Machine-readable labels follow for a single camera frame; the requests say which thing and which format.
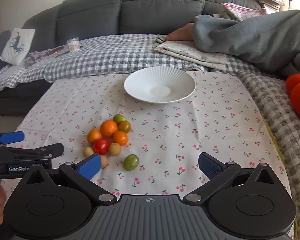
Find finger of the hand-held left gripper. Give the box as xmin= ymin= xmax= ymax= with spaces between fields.
xmin=0 ymin=143 xmax=64 ymax=166
xmin=0 ymin=131 xmax=25 ymax=146

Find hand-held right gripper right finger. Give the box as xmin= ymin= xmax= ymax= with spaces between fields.
xmin=182 ymin=152 xmax=278 ymax=204

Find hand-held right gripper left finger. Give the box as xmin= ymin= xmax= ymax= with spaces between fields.
xmin=22 ymin=153 xmax=117 ymax=204

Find red tomato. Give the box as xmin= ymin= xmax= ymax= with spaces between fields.
xmin=93 ymin=138 xmax=110 ymax=155

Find small orange tomato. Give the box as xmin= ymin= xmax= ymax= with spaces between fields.
xmin=87 ymin=129 xmax=102 ymax=144
xmin=112 ymin=130 xmax=129 ymax=146

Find large orange tangerine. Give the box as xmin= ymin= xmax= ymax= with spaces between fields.
xmin=100 ymin=120 xmax=118 ymax=138

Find brown-green tomato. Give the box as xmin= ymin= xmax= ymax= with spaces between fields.
xmin=118 ymin=121 xmax=132 ymax=133

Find white ribbed plate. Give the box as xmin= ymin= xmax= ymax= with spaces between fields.
xmin=124 ymin=67 xmax=196 ymax=104

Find orange fruits at right edge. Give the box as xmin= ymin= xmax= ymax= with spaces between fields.
xmin=286 ymin=74 xmax=300 ymax=95

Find cherry print cloth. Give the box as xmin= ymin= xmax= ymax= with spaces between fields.
xmin=3 ymin=70 xmax=294 ymax=240

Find dark floral cloth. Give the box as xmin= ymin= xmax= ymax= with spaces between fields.
xmin=23 ymin=50 xmax=55 ymax=69

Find grey woven blanket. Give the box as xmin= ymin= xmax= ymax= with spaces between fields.
xmin=236 ymin=67 xmax=300 ymax=240

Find white printed cushion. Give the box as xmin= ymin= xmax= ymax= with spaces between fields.
xmin=0 ymin=28 xmax=36 ymax=66

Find dark red case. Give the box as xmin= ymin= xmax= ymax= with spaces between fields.
xmin=46 ymin=45 xmax=68 ymax=57

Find clear cotton swab box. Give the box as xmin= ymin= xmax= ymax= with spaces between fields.
xmin=67 ymin=38 xmax=80 ymax=53

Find grey gingham quilt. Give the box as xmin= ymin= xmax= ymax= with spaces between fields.
xmin=0 ymin=34 xmax=241 ymax=93

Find folded floral sheet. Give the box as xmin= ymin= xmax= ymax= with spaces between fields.
xmin=154 ymin=40 xmax=231 ymax=72

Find person's leg in grey trousers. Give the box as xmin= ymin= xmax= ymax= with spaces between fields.
xmin=192 ymin=9 xmax=300 ymax=64

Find pink patterned pillow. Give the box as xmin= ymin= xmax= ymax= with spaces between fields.
xmin=220 ymin=2 xmax=268 ymax=22

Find dark grey sofa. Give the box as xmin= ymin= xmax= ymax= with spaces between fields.
xmin=0 ymin=0 xmax=263 ymax=117

